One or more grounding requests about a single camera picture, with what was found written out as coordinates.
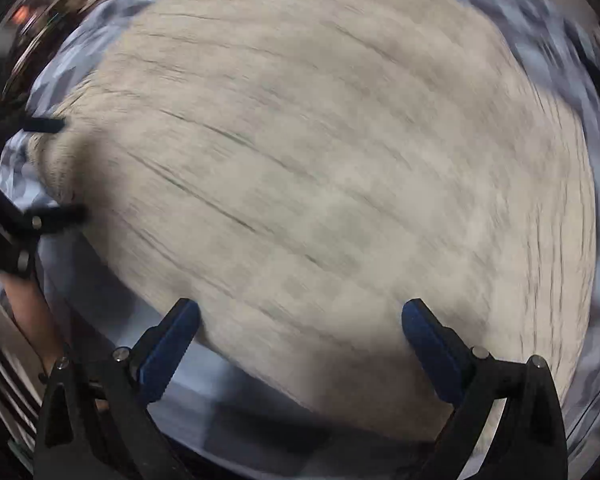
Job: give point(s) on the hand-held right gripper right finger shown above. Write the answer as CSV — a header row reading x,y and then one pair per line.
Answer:
x,y
432,350

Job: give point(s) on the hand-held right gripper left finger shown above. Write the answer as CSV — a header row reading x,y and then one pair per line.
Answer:
x,y
167,350

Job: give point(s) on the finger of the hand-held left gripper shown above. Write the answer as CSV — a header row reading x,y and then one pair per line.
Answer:
x,y
60,217
45,124

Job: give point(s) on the cream knit sweater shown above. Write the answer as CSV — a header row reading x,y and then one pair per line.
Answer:
x,y
305,185

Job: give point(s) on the person's left forearm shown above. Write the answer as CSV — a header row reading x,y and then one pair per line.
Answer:
x,y
27,310

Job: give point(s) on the blue checked bed blanket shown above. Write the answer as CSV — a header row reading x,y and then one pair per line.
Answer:
x,y
520,5

